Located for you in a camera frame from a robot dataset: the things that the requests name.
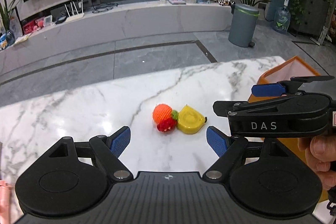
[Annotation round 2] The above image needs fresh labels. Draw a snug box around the person right hand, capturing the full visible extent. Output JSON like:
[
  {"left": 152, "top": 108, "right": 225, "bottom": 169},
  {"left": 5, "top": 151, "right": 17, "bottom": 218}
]
[{"left": 298, "top": 134, "right": 336, "bottom": 190}]

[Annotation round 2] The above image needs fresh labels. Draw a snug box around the yellow tape measure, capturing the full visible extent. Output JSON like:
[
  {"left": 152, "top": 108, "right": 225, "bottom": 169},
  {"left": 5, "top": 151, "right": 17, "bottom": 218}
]
[{"left": 177, "top": 105, "right": 207, "bottom": 135}]

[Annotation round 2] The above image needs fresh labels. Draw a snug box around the orange red crochet fruit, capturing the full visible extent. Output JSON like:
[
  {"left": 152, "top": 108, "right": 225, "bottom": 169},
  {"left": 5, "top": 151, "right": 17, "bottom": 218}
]
[{"left": 152, "top": 103, "right": 179, "bottom": 133}]

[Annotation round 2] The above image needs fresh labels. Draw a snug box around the grey trash bin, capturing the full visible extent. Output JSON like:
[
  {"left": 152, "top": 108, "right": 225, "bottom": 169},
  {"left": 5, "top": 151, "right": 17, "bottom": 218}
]
[{"left": 228, "top": 3, "right": 259, "bottom": 48}]

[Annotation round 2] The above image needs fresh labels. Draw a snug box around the water bottle jug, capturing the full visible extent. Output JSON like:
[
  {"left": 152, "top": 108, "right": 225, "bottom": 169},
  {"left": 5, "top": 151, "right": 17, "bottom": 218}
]
[{"left": 273, "top": 0, "right": 291, "bottom": 34}]

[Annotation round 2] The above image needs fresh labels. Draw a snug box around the white tv cabinet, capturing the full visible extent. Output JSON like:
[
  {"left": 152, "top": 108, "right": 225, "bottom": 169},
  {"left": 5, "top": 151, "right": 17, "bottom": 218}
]
[{"left": 1, "top": 1, "right": 232, "bottom": 74}]

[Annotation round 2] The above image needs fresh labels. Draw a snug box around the white wifi router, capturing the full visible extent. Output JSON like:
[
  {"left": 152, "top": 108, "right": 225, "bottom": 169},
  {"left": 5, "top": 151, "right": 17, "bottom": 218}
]
[{"left": 64, "top": 0, "right": 84, "bottom": 22}]

